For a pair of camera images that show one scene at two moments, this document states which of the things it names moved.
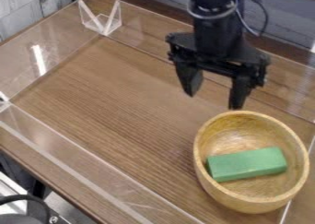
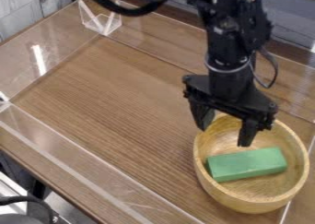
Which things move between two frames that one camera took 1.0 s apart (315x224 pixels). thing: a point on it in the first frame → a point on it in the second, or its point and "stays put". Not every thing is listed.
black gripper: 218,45 → 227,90
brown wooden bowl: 243,131 stays put
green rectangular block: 245,163 stays put
